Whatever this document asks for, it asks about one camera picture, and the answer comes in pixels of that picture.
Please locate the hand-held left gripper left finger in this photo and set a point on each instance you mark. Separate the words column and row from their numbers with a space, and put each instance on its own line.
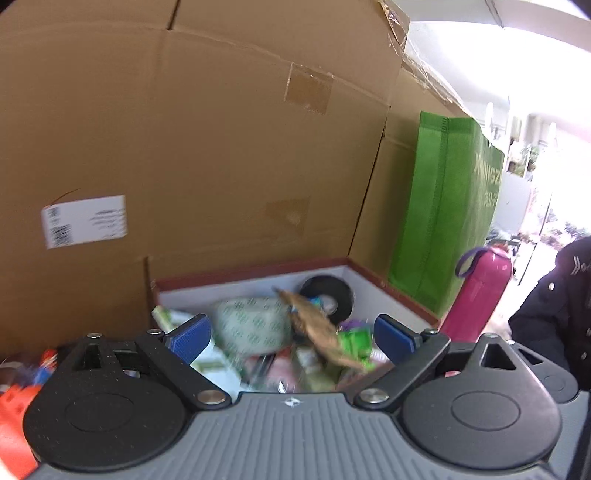
column 190, row 339

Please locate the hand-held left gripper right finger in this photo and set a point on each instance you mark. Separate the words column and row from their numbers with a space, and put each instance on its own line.
column 392, row 339

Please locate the brown paper wrapper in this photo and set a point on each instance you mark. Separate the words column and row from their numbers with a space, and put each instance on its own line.
column 318, row 327

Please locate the red-rimmed white storage box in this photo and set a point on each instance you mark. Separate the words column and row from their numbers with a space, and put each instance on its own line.
column 277, row 281

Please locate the white green printed packet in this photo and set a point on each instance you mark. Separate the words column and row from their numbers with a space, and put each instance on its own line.
column 184, row 318

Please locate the bright green packet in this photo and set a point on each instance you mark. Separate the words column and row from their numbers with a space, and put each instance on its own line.
column 355, row 346

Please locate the black tape roll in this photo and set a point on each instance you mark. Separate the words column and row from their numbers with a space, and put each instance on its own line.
column 341, row 295

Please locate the person's dark jacket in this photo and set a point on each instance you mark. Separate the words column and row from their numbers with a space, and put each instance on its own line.
column 558, row 304

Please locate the pink flat packet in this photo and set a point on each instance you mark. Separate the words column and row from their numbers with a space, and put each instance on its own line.
column 277, row 369

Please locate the pink water bottle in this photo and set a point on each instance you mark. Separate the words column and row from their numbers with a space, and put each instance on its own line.
column 480, row 290

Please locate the green fabric tote bag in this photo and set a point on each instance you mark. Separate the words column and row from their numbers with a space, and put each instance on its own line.
column 443, row 217

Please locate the red blue packet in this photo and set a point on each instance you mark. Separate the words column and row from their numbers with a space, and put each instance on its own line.
column 46, row 367

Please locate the narrow brown cardboard box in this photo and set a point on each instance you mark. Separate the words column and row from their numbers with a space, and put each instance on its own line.
column 392, row 184

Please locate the orange plastic object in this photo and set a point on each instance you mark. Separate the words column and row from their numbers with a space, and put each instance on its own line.
column 14, row 429

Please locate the large brown cardboard box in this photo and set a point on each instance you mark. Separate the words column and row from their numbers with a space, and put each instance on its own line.
column 207, row 138

